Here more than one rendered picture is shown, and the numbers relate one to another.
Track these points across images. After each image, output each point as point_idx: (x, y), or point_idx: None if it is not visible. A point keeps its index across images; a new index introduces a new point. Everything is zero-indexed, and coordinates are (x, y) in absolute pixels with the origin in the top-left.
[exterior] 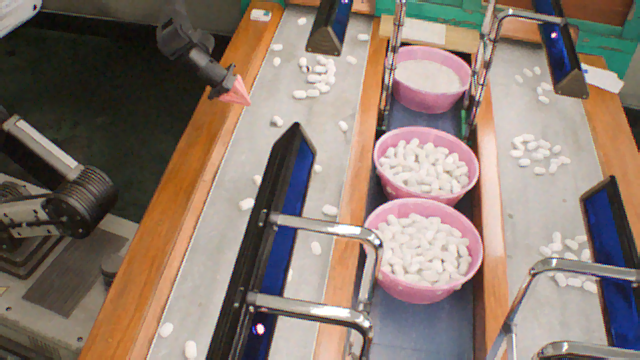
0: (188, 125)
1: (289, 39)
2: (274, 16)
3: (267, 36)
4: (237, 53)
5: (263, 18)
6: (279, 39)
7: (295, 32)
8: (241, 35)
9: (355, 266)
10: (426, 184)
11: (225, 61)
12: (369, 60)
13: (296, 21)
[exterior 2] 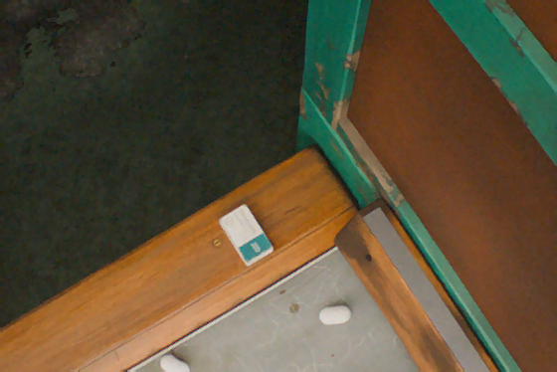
0: None
1: (244, 352)
2: (287, 253)
3: (193, 314)
4: (64, 328)
5: (239, 252)
6: (223, 334)
7: (285, 337)
8: (135, 272)
9: None
10: None
11: (18, 333)
12: None
13: (336, 295)
